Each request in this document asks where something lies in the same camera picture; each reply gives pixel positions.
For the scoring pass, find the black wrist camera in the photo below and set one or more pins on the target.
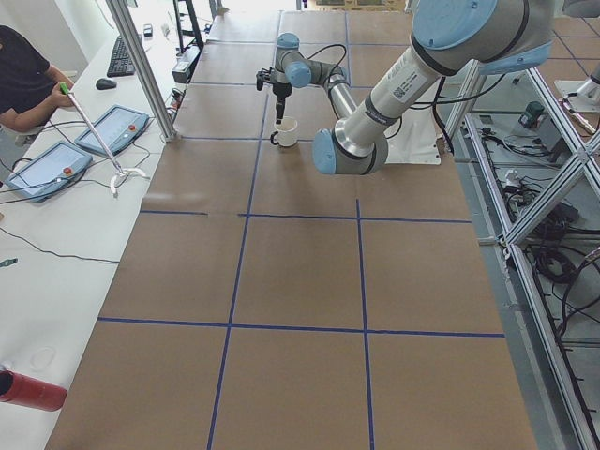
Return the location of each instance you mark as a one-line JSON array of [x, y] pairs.
[[263, 77]]

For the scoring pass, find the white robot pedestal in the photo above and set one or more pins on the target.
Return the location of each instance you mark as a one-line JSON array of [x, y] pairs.
[[413, 138]]

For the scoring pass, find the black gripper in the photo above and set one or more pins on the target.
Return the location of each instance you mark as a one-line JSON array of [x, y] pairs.
[[280, 90]]

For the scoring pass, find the aluminium side frame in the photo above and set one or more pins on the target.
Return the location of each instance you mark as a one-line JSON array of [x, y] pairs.
[[536, 175]]

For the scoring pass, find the teach pendant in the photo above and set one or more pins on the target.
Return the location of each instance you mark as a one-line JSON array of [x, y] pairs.
[[118, 127], [50, 172]]

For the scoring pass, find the white smiley mug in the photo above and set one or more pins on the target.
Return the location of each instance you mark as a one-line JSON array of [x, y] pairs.
[[285, 133]]

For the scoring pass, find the black computer mouse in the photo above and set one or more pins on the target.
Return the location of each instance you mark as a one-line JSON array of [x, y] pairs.
[[105, 84]]

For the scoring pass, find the near teach pendant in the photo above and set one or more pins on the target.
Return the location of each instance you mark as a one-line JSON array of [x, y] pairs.
[[50, 172]]

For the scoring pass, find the aluminium frame post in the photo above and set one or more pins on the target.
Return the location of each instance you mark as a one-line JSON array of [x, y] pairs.
[[127, 30]]

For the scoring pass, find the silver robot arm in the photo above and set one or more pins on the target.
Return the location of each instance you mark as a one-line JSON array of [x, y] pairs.
[[502, 36]]

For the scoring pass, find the black keyboard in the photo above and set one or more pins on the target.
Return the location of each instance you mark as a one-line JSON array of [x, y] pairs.
[[120, 64]]

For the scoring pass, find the far teach pendant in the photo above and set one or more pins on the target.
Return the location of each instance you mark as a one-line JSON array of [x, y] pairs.
[[118, 127]]

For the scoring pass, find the red bottle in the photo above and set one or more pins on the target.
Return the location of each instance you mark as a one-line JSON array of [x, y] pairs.
[[22, 390]]

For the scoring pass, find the seated person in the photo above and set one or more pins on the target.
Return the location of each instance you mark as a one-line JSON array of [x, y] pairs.
[[30, 84]]

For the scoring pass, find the reacher grabber stick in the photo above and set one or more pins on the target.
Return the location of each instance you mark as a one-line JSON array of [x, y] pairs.
[[120, 172]]

